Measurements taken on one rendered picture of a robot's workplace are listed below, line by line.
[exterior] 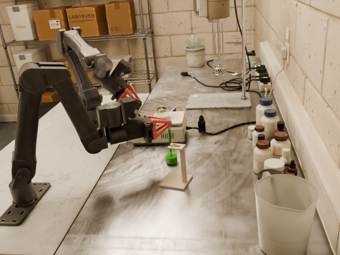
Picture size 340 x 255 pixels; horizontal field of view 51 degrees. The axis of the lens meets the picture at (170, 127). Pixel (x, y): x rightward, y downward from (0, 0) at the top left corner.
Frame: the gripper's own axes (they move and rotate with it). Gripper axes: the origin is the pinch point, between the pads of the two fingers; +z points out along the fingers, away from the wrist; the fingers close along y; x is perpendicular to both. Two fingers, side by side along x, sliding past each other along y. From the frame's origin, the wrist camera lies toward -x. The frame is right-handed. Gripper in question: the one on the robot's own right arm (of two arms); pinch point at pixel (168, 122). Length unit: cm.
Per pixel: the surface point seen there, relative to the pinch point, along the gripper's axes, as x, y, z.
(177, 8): -11, 238, 109
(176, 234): 14.7, -33.7, -13.1
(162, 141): 13.1, 13.6, 2.1
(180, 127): 7.6, 10.7, 8.6
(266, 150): 6.5, -21.7, 22.3
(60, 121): 15, 63, -30
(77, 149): 14.8, 28.9, -27.3
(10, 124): 105, 336, -75
